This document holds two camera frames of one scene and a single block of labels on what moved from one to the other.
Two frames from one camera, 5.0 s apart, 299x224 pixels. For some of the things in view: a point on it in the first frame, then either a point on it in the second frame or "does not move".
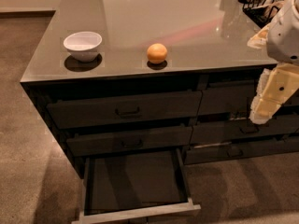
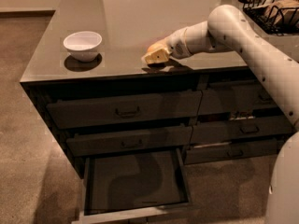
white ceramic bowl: (83, 45) does not move
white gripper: (285, 39) to (176, 45)
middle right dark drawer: (206, 132) does not move
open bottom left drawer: (125, 187) does not move
